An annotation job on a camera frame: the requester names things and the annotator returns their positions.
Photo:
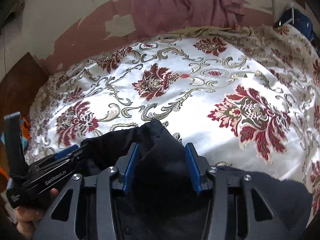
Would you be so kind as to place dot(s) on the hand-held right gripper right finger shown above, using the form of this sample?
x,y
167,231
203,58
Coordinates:
x,y
192,170

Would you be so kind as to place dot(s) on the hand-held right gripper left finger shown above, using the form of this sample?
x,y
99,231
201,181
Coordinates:
x,y
131,166

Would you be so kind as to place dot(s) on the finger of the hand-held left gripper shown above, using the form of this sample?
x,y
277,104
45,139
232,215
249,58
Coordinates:
x,y
66,151
80,151

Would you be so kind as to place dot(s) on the dark navy padded jacket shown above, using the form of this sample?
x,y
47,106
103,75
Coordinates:
x,y
162,160

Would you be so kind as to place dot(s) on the person's left hand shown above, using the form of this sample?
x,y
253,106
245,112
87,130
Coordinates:
x,y
26,216

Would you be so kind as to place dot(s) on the floral white bedspread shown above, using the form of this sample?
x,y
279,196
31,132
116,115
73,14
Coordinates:
x,y
195,130

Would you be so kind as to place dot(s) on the striped orange blue pillow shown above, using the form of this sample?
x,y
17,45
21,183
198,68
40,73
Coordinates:
x,y
25,130

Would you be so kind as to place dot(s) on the wooden headboard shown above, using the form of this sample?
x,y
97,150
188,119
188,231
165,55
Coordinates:
x,y
17,87

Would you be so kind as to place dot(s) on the pink curtain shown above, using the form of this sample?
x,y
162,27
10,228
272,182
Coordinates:
x,y
155,7
217,5

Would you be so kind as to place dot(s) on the blue backpack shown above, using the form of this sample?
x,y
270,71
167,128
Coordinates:
x,y
302,25

